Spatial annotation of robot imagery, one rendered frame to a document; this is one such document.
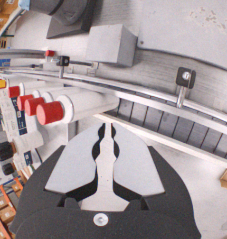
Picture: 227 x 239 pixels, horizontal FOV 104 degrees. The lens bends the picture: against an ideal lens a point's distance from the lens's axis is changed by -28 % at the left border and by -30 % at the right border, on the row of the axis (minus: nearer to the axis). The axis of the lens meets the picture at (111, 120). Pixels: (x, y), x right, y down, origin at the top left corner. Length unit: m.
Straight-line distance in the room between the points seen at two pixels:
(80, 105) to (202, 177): 0.39
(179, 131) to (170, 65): 0.17
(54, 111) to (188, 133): 0.27
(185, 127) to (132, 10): 0.37
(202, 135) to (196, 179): 0.18
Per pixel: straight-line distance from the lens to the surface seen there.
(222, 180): 0.45
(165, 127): 0.30
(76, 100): 0.21
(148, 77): 0.35
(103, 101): 0.26
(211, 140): 0.32
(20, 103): 0.29
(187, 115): 0.21
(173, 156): 0.39
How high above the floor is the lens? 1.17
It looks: 55 degrees down
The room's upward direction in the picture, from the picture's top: 114 degrees counter-clockwise
